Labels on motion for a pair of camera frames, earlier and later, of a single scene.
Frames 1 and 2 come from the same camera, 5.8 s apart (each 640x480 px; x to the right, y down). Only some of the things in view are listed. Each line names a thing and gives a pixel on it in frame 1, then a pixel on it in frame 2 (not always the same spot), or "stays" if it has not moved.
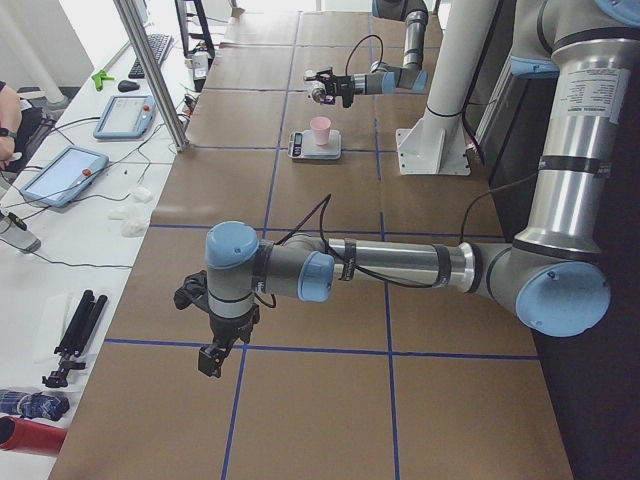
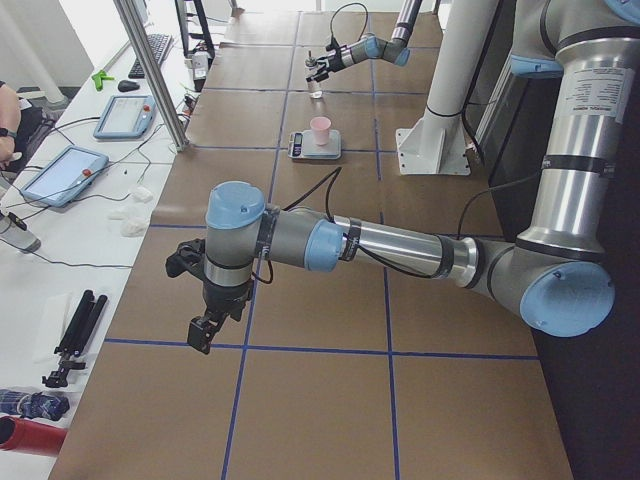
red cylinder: [30, 436] stays
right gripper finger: [329, 98] to [320, 75]
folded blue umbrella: [28, 404] stays
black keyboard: [159, 44] stays
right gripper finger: [326, 77] to [322, 60]
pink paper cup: [321, 126] stays
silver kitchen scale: [302, 145] stays
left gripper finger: [210, 360] to [200, 333]
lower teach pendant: [64, 176] stays
